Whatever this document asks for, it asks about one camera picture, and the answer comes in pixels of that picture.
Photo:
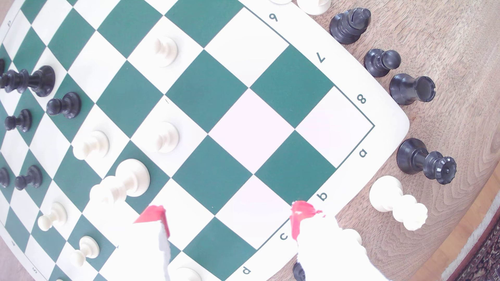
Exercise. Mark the black chess piece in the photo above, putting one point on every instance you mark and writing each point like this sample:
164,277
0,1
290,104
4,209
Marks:
1,66

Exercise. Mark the black chess rook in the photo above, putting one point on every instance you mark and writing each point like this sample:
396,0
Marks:
406,89

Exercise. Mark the white chess queen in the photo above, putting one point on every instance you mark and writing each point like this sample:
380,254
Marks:
386,193

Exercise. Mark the black chess king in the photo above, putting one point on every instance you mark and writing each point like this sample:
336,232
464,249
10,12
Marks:
39,81

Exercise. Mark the green and white chess mat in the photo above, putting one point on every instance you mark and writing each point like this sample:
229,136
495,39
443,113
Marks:
205,89

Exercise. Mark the black chess pawn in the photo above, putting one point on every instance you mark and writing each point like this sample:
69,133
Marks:
3,178
377,63
31,177
68,105
21,121

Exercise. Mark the white chess piece round base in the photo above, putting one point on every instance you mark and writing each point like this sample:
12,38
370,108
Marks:
314,6

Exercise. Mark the patterned dark rug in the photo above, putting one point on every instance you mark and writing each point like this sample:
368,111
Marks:
482,257

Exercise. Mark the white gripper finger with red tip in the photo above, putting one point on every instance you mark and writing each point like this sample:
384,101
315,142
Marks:
328,253
144,253

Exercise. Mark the black chess queen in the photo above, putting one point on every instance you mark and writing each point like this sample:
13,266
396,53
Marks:
412,156

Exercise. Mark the large white chess piece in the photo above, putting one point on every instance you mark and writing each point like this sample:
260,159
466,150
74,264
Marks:
131,179

